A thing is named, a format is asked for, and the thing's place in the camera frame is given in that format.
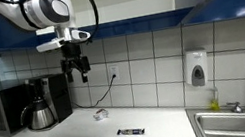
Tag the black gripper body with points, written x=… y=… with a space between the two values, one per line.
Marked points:
x=71 y=52

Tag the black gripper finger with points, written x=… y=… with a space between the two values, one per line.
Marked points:
x=68 y=69
x=84 y=66

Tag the dark blue granola bar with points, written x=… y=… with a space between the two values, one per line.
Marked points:
x=130 y=131

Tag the black coffee maker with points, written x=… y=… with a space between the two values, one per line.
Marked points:
x=57 y=93

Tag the small crumpled snack packet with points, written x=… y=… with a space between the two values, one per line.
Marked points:
x=101 y=114

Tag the steel coffee carafe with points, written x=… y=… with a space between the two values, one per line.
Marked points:
x=41 y=117

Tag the black steel microwave oven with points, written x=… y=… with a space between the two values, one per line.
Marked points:
x=8 y=109

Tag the yellow dish soap bottle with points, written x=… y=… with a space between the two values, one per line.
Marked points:
x=214 y=103

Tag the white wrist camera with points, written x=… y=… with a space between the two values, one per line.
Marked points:
x=52 y=43

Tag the white wall outlet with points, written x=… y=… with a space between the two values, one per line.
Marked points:
x=113 y=70

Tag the white wall soap dispenser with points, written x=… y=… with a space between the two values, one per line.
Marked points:
x=195 y=67

